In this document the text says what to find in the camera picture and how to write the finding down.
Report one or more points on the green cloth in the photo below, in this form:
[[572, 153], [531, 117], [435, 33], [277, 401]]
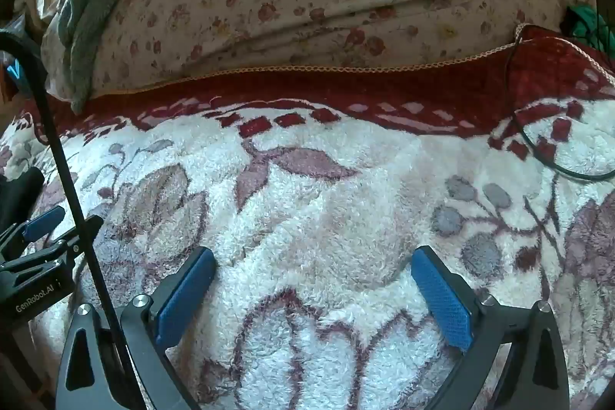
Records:
[[588, 28]]

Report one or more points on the grey-green towel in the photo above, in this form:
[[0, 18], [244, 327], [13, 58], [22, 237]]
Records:
[[91, 21]]

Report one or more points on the black pants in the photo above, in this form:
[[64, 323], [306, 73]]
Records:
[[17, 198]]

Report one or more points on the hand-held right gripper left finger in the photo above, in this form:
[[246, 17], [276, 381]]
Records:
[[185, 297]]

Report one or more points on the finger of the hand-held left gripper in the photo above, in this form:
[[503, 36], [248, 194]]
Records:
[[65, 249], [44, 222]]

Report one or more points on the fluffy floral blanket red border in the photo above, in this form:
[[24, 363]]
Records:
[[312, 222]]

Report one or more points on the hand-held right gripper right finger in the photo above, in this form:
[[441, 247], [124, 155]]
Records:
[[442, 299]]

